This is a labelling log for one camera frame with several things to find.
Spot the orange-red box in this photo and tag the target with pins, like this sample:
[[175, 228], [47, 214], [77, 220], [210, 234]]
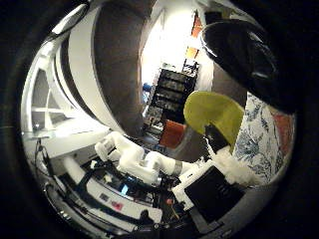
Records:
[[172, 133]]

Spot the yellow-green chair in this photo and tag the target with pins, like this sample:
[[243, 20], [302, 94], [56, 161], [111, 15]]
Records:
[[212, 113]]

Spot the tall orange wall panel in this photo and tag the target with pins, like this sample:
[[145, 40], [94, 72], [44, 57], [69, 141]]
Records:
[[196, 27]]

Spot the black shelf rack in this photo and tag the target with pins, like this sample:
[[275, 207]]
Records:
[[172, 93]]

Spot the white window frame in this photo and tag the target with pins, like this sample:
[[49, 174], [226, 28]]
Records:
[[43, 106]]

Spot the small orange wall panel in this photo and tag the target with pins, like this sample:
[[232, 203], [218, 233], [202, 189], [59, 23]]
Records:
[[192, 52]]

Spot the blue floral white tablecloth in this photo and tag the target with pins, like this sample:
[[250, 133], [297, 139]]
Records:
[[257, 142]]

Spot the Goo Gone spray bottle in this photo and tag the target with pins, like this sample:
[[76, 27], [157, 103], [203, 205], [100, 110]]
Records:
[[239, 56]]

